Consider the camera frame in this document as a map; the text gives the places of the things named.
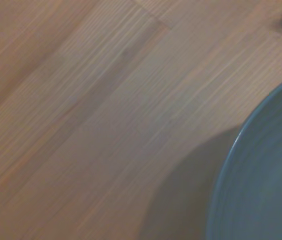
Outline dark teal round plate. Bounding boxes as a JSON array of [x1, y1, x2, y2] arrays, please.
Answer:
[[205, 70, 282, 240]]

